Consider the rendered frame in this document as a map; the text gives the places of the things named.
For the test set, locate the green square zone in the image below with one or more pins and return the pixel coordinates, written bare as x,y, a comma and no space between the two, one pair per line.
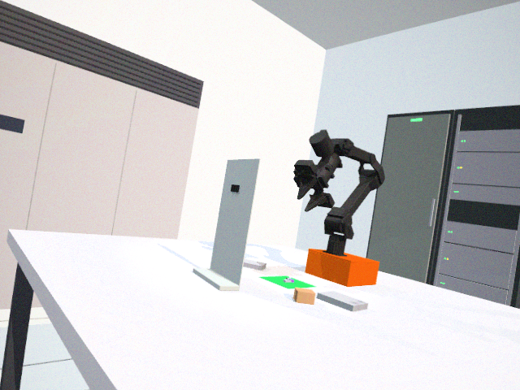
279,281

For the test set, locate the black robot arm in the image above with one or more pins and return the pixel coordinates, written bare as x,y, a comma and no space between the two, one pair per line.
340,219

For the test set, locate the grey panel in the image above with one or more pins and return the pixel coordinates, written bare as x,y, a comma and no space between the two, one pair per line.
232,228

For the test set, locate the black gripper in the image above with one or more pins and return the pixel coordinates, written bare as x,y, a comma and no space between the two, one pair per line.
316,176

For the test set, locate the white flat rectangular block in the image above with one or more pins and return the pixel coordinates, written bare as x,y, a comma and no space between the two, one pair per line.
342,301
254,265

